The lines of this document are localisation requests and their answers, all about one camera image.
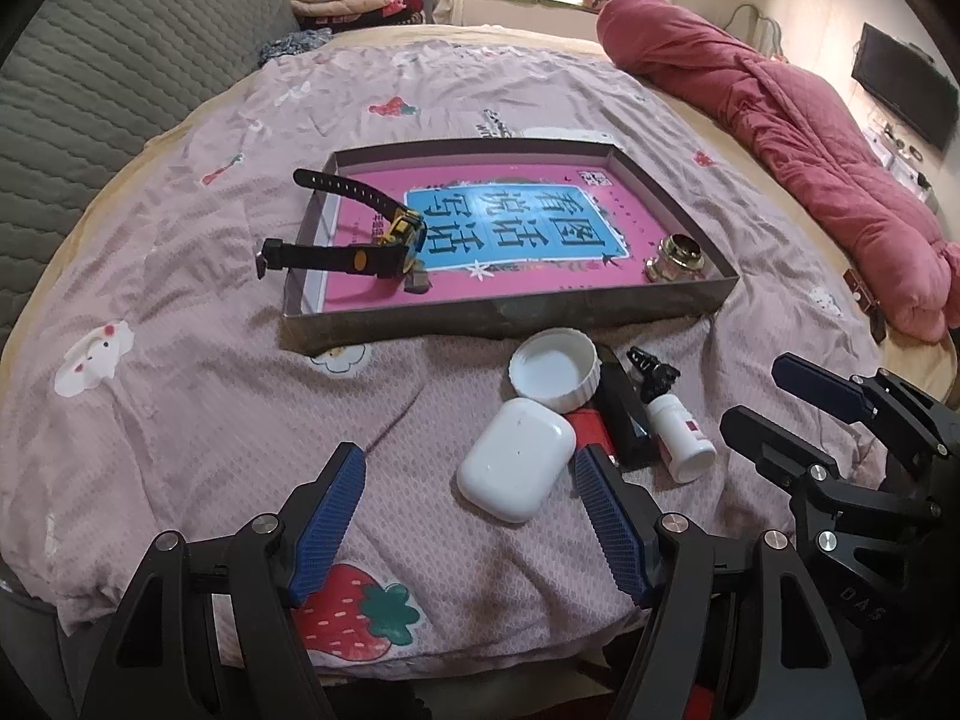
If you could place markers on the grey cardboard tray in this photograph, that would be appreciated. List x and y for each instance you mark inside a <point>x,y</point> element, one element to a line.
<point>517,315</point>

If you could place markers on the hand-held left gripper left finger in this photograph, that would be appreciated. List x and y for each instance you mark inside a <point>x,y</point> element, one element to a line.
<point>330,525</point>

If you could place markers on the red quilt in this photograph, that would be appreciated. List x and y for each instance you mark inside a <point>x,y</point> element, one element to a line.
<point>810,157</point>

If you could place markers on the small white bottle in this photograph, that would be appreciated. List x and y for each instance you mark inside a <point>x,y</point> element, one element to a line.
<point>681,436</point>

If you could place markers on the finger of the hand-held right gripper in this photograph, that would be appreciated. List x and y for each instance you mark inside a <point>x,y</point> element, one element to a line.
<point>772,446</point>
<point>817,388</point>

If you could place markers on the grey quilted headboard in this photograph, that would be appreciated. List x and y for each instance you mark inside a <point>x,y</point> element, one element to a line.
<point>97,90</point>

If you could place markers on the black wall television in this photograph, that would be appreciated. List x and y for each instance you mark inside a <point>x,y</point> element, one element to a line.
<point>904,86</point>

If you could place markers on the pink strawberry print bedsheet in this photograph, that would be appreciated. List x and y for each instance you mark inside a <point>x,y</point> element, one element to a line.
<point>187,360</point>

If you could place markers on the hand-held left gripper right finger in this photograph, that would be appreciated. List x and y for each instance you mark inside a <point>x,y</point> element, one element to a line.
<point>611,532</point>

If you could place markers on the white earbuds case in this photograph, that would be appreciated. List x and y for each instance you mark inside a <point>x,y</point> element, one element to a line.
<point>514,460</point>

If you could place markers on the white wall shelf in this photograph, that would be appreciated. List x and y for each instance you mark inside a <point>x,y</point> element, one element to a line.
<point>900,157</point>

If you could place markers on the brown leather item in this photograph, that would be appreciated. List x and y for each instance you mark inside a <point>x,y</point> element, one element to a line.
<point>866,300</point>

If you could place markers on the blue floral cloth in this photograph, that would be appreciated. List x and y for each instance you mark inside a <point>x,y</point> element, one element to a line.
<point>294,43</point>

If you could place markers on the white ridged jar lid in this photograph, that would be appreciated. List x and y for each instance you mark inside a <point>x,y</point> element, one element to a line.
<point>553,369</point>

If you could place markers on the pink and blue book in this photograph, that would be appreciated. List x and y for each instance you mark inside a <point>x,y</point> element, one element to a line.
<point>517,240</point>

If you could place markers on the small grey metal piece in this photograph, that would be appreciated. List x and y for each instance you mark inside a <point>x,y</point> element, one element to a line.
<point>418,280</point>

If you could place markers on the black and yellow wristwatch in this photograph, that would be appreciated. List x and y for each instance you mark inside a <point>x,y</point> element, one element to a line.
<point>360,255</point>

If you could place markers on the small black clip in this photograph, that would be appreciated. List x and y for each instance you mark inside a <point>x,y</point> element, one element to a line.
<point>651,373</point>

